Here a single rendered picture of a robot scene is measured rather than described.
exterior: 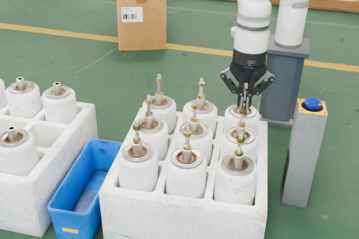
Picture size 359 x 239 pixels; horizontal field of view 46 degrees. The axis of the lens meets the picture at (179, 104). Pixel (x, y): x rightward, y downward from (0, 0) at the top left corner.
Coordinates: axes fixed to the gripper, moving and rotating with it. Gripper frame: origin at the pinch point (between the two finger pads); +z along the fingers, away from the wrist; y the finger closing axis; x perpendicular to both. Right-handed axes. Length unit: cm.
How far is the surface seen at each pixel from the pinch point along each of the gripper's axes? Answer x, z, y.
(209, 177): -8.8, 17.2, -7.0
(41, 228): -17, 32, -49
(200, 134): -1.5, 9.8, -10.0
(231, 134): -0.2, 9.9, -2.4
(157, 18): 106, 19, -39
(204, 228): -19.1, 23.8, -7.0
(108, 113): 44, 35, -48
